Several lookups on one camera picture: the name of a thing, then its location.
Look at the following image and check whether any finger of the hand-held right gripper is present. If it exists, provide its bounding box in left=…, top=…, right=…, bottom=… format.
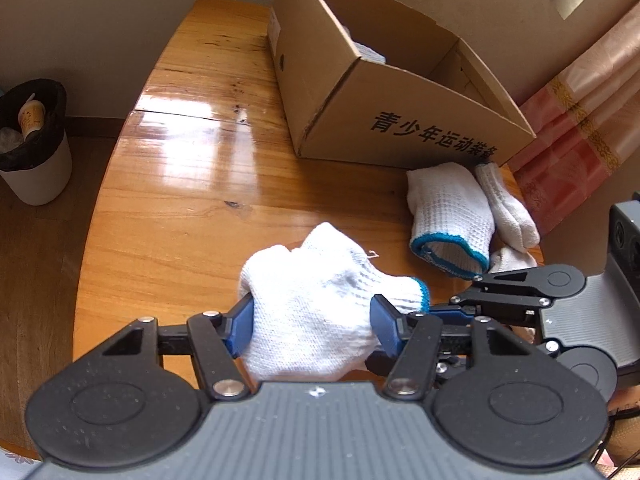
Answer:
left=450, top=267, right=543, bottom=331
left=407, top=306, right=478, bottom=386

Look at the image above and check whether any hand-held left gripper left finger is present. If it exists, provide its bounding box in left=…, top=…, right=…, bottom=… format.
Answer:
left=102, top=294, right=257, bottom=401

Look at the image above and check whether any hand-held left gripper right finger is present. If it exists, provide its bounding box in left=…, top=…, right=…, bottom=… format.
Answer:
left=371, top=294, right=538, bottom=401

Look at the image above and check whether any brown cardboard box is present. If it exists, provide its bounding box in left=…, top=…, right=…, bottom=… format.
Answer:
left=267, top=0, right=537, bottom=168

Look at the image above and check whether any pink patterned curtain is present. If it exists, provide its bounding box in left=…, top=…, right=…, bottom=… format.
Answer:
left=510, top=5, right=640, bottom=233

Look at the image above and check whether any white trash bin black liner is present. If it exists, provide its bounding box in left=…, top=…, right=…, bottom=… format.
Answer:
left=0, top=78, right=73, bottom=206

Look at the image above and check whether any printed cloth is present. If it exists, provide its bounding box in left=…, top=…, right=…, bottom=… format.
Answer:
left=0, top=440, right=43, bottom=480

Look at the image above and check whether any orange label tube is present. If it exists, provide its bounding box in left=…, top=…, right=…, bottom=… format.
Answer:
left=19, top=94, right=47, bottom=142

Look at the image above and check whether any crumpled white plastic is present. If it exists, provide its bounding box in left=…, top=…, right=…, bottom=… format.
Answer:
left=0, top=127, right=25, bottom=155

